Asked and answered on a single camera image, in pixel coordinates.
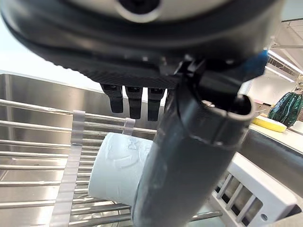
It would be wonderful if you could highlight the steel roll-up drying rack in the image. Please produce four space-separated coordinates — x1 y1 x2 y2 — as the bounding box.
0 98 223 227

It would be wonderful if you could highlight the stainless steel sink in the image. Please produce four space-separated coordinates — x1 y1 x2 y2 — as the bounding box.
0 73 157 227

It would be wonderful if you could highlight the white embossed cup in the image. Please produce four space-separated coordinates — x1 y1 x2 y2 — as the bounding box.
88 132 153 205

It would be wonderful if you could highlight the yellow sponge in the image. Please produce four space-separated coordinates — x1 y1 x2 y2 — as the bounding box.
251 115 287 132

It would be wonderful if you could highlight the white slotted drainer basket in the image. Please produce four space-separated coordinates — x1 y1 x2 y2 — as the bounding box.
211 152 303 227

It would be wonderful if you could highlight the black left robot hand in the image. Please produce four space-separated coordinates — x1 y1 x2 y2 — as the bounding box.
0 0 285 227

